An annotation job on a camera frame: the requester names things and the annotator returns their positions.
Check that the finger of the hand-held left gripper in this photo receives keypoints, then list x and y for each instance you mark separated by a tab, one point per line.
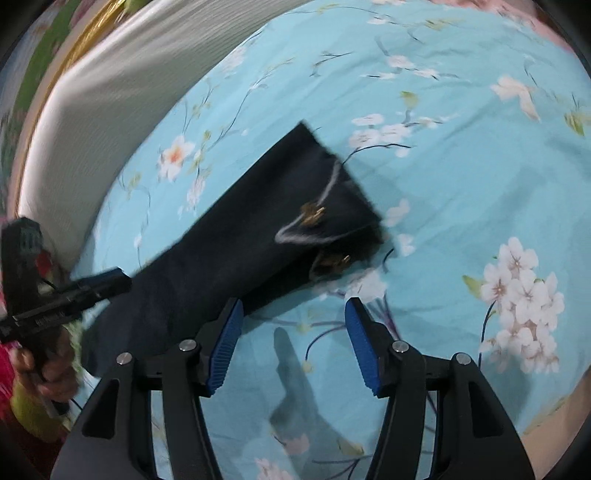
99	284

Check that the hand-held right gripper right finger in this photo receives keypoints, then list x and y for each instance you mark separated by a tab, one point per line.
362	350

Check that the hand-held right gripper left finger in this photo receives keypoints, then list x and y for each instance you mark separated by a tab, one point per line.
226	341

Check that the black pants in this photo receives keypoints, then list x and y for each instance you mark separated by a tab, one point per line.
277	194

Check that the person's left hand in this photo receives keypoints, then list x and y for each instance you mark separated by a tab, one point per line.
51	369

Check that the white striped headboard cushion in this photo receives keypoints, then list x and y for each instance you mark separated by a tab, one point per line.
115	92

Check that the gold framed painting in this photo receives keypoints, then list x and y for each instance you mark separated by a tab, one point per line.
37	69

